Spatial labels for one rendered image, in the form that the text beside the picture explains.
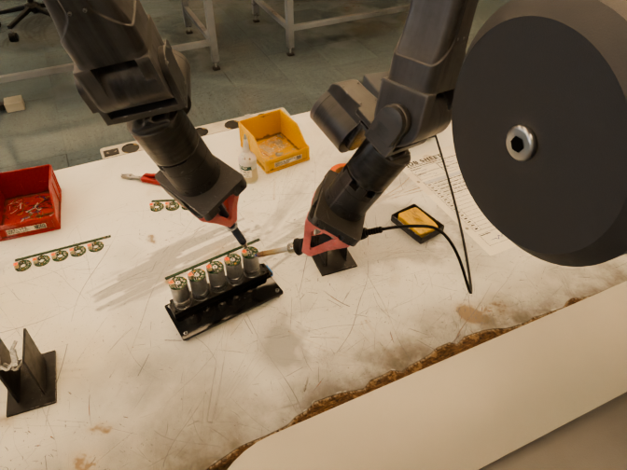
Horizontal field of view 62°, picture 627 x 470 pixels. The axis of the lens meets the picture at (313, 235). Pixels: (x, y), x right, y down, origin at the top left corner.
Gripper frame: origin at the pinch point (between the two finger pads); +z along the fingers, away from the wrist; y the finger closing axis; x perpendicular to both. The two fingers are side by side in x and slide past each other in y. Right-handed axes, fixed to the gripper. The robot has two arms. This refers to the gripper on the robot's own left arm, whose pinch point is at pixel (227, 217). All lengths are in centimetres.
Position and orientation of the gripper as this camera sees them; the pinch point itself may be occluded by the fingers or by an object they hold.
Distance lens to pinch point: 69.4
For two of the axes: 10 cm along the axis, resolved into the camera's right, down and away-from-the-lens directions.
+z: 2.5, 5.0, 8.3
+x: -6.6, 7.1, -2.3
